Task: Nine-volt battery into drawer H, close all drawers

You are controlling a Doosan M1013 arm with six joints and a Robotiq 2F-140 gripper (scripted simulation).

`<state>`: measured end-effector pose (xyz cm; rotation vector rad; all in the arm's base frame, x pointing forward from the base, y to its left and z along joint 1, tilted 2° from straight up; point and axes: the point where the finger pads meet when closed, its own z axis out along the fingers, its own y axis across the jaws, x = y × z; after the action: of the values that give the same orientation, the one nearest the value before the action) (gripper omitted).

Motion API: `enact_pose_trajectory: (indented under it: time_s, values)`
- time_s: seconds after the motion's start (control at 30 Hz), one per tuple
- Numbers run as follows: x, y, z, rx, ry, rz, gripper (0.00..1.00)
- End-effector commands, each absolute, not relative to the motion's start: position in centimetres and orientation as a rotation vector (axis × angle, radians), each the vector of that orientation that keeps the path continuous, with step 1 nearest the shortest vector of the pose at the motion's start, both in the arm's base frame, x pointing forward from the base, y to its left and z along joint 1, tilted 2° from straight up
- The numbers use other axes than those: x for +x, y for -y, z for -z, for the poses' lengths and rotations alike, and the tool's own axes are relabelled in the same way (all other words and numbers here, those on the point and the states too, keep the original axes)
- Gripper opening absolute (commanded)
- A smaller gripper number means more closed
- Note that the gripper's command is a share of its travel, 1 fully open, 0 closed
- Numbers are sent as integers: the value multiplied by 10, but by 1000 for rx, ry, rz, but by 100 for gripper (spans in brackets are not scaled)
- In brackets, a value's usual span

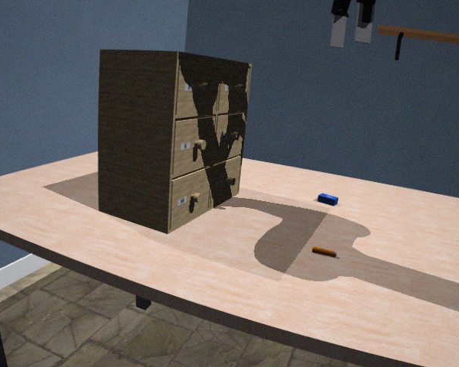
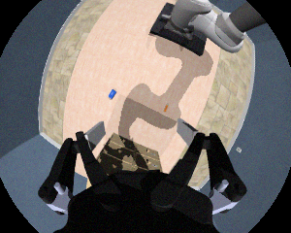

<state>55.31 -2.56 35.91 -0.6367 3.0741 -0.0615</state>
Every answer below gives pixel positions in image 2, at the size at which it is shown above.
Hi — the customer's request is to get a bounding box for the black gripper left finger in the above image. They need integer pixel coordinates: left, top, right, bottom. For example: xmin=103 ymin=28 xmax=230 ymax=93
xmin=38 ymin=121 xmax=124 ymax=216

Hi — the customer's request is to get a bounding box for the dark brown wooden chest of drawers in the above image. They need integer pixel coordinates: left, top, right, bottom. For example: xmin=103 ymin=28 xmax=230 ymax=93
xmin=86 ymin=135 xmax=163 ymax=188

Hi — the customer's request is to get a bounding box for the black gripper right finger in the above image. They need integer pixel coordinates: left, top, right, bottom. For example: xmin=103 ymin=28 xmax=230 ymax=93
xmin=150 ymin=118 xmax=247 ymax=215

